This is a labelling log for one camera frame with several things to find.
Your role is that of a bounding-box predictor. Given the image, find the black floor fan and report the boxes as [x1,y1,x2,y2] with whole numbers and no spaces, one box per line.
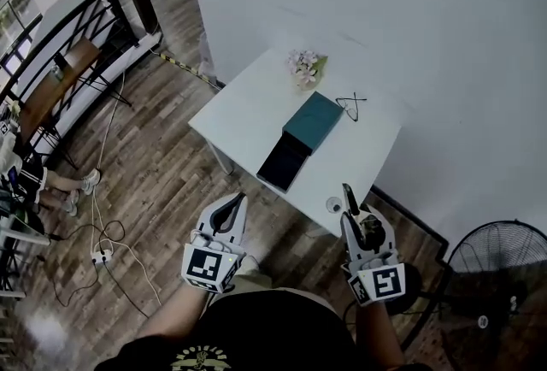
[401,219,547,371]

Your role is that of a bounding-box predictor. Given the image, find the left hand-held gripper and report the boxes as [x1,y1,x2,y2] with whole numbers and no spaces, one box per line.
[181,191,250,296]

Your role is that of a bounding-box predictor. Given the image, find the person's black printed shirt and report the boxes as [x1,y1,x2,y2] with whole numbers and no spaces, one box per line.
[93,286,361,371]

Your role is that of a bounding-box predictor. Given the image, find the person's left forearm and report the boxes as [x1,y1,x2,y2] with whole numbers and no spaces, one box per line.
[135,286,217,345]

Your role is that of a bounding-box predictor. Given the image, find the long white cable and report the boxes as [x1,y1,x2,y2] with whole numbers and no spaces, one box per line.
[89,68,127,253]

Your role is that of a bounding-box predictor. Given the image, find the black thin-framed eyeglasses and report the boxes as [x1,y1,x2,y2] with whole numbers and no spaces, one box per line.
[334,91,368,123]

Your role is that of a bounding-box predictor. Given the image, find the teal drawer box container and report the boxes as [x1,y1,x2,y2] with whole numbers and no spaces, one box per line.
[256,90,345,193]

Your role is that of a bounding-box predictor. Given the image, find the brown wooden side desk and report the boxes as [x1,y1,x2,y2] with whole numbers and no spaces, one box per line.
[16,37,102,170]

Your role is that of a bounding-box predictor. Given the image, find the white power strip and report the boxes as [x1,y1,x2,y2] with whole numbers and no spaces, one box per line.
[91,247,115,268]

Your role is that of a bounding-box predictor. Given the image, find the black floor cable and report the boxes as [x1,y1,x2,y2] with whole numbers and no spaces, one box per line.
[45,218,150,320]

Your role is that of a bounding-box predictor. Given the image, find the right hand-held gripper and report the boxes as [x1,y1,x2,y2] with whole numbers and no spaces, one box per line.
[339,183,407,308]

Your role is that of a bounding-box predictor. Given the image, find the black metal railing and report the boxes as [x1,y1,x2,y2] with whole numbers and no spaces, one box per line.
[0,0,163,174]

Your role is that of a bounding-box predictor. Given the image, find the yellow black striped floor strip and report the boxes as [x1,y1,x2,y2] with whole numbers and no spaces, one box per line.
[156,50,226,91]

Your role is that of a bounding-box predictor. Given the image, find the short white cable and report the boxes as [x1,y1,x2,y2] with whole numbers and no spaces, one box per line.
[109,239,163,307]

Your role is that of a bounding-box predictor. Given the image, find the white table leg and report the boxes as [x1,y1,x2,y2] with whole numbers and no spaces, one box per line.
[203,137,235,176]

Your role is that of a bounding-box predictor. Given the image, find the pink flower bouquet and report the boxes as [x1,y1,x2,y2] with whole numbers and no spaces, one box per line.
[285,49,330,92]

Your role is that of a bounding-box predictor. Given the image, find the person's right forearm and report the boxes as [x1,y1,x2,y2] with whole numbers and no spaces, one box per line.
[353,301,407,368]

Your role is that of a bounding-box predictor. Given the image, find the person's khaki shorts leg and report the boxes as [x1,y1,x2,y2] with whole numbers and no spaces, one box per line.
[229,254,274,290]

